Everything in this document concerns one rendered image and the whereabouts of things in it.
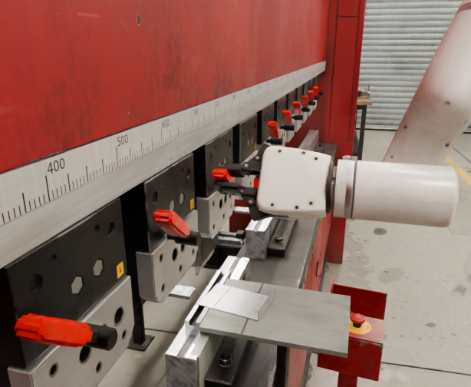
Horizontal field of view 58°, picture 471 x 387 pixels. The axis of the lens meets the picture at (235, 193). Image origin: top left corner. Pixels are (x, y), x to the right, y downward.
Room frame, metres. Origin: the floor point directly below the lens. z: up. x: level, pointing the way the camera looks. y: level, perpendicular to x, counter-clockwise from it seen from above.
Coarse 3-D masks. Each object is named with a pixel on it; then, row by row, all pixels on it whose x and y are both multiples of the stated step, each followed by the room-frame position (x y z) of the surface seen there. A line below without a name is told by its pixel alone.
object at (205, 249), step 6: (216, 234) 0.79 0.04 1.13; (204, 240) 0.72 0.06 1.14; (210, 240) 0.75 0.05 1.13; (216, 240) 0.78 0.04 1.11; (204, 246) 0.72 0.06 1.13; (210, 246) 0.75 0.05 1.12; (198, 252) 0.70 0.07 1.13; (204, 252) 0.72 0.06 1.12; (210, 252) 0.75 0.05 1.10; (198, 258) 0.70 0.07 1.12; (204, 258) 0.71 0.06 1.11; (198, 264) 0.70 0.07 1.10; (204, 264) 0.74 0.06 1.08; (198, 270) 0.71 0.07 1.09
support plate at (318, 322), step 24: (240, 288) 0.79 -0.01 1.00; (264, 288) 0.79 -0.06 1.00; (288, 288) 0.79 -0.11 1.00; (216, 312) 0.70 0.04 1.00; (288, 312) 0.70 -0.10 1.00; (312, 312) 0.70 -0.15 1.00; (336, 312) 0.70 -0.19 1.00; (240, 336) 0.64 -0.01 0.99; (264, 336) 0.63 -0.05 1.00; (288, 336) 0.63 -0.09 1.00; (312, 336) 0.63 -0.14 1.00; (336, 336) 0.63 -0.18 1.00
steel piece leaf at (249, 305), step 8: (232, 288) 0.79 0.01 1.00; (224, 296) 0.75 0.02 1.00; (232, 296) 0.75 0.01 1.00; (240, 296) 0.75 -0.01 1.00; (248, 296) 0.75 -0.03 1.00; (256, 296) 0.75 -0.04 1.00; (264, 296) 0.75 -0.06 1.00; (272, 296) 0.74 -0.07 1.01; (216, 304) 0.73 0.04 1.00; (224, 304) 0.73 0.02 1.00; (232, 304) 0.73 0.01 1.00; (240, 304) 0.73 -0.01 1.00; (248, 304) 0.73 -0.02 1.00; (256, 304) 0.73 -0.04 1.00; (264, 304) 0.70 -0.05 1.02; (232, 312) 0.70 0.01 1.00; (240, 312) 0.70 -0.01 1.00; (248, 312) 0.70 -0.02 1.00; (256, 312) 0.70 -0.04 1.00; (264, 312) 0.70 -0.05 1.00; (256, 320) 0.67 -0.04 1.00
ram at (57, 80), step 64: (0, 0) 0.29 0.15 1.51; (64, 0) 0.35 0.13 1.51; (128, 0) 0.45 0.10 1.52; (192, 0) 0.61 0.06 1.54; (256, 0) 0.96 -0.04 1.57; (320, 0) 2.24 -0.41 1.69; (0, 64) 0.28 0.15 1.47; (64, 64) 0.34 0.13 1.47; (128, 64) 0.44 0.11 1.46; (192, 64) 0.60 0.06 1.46; (256, 64) 0.97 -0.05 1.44; (0, 128) 0.27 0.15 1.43; (64, 128) 0.33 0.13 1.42; (128, 128) 0.43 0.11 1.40; (0, 256) 0.26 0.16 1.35
